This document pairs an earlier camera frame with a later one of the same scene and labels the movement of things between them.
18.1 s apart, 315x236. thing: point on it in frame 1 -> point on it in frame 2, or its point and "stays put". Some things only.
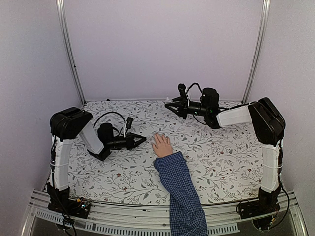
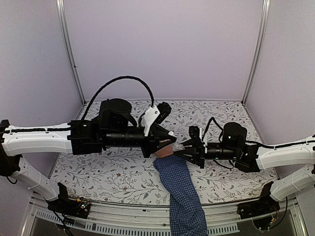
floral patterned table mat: x=226 y=161 stays put
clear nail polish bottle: x=168 y=100 -> x=177 y=147
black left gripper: x=130 y=136 -> x=156 y=136
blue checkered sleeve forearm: x=188 y=215 stays put
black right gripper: x=181 y=106 -> x=197 y=155
